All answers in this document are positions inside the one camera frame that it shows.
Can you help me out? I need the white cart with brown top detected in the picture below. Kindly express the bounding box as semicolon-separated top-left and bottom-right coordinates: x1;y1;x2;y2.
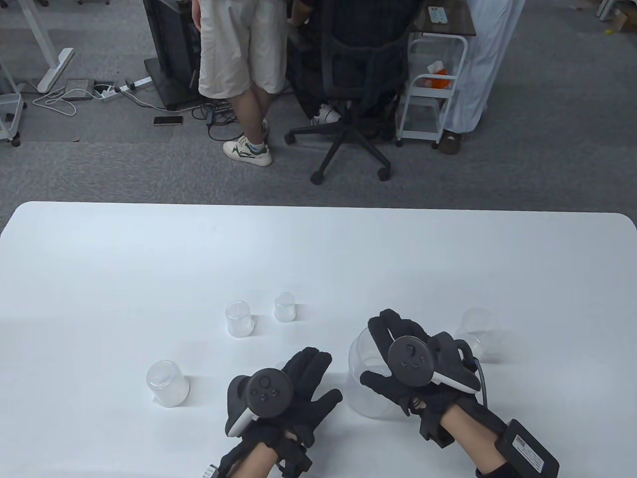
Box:
396;0;477;148

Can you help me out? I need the white rolling cart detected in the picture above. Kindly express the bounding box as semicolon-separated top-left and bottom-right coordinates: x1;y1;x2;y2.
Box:
0;62;26;147

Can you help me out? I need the person's right hand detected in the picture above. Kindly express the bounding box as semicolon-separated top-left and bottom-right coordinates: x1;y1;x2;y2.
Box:
360;309;481;431

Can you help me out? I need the large clear plastic beaker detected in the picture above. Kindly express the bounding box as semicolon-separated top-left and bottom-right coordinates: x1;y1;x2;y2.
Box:
455;308;503;361

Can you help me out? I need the orange tissue pack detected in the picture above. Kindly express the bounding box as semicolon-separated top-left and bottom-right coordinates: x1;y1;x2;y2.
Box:
427;61;456;90

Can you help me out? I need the person's left forearm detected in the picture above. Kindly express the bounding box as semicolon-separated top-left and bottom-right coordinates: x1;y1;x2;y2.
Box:
231;443;277;478

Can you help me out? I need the largest clear plastic beaker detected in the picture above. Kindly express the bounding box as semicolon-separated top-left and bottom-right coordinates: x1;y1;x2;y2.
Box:
347;326;401;419

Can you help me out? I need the person's right forearm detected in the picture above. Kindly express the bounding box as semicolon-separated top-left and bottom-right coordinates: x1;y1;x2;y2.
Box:
438;398;513;478

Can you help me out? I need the black and white controller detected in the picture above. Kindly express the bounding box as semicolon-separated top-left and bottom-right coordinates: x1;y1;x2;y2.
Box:
225;367;295;439
387;333;482;395

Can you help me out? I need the white coiled cable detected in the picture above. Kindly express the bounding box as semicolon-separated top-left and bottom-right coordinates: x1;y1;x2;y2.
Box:
32;86;78;118

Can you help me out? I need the black arm strap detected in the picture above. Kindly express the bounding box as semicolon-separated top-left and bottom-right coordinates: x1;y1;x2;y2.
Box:
475;462;518;478

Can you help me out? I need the very small clear plastic beaker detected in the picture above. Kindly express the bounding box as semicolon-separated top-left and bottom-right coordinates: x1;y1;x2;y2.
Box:
274;292;298;323

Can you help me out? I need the person's left hand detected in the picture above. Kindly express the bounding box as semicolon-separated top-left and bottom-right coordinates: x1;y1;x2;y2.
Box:
244;347;343;451

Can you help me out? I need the black office chair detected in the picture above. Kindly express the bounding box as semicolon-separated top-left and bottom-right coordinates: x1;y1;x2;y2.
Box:
285;0;414;185

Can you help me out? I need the black equipment stand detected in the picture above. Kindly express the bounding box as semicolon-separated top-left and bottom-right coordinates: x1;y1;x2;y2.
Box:
143;0;207;111

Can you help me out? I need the cardboard box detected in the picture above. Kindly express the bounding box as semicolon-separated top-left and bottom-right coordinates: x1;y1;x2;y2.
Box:
611;7;637;34

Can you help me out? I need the medium clear plastic beaker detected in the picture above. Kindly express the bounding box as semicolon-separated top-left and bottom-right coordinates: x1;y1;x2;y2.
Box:
146;361;191;408

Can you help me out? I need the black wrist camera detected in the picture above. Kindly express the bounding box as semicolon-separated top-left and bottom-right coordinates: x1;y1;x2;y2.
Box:
276;438;313;476
420;411;454;445

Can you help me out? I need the tangle of black cables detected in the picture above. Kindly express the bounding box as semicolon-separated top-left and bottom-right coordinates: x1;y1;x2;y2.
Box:
192;97;247;142

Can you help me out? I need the grey floor plate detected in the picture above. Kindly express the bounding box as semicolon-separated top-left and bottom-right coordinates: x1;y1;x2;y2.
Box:
65;78;95;101

